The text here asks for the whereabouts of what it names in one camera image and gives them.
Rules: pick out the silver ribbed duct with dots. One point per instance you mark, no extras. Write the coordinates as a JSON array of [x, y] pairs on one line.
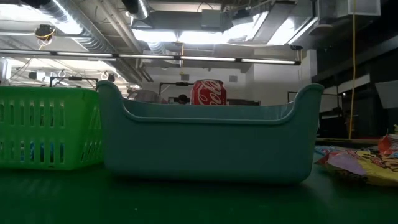
[[81, 28]]

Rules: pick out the person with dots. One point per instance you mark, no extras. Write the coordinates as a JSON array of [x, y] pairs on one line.
[[183, 99]]

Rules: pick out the green plastic basket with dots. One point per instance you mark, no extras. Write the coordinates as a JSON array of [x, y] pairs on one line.
[[71, 133]]

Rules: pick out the long ceiling strip light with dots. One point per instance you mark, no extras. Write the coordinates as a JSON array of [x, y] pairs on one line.
[[202, 58]]

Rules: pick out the grey slanted panel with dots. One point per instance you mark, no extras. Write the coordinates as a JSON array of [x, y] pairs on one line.
[[388, 93]]

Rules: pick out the silver ventilation duct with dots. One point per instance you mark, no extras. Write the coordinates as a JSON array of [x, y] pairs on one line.
[[138, 9]]

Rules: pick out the blue lollipop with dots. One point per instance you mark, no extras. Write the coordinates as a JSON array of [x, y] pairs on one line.
[[52, 152], [32, 151]]

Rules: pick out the grey ceiling duct box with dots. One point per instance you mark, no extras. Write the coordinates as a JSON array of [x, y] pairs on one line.
[[211, 18]]

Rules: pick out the teal plastic bin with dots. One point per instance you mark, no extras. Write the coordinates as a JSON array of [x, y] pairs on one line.
[[202, 149]]

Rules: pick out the blue candy packet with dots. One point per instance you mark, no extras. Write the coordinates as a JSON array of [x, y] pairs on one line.
[[325, 151]]

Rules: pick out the white air conditioning unit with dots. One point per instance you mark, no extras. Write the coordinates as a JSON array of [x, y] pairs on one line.
[[363, 7]]

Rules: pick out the bright ceiling light panel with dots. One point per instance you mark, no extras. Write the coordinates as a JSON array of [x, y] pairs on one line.
[[155, 36]]

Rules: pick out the red-orange candy wrapper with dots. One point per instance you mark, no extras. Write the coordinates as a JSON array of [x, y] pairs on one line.
[[385, 145]]

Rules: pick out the red Coca-Cola can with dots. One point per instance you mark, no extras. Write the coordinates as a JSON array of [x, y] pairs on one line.
[[208, 93]]

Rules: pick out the large yellow candy packet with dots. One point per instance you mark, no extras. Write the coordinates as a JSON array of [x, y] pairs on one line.
[[379, 169]]

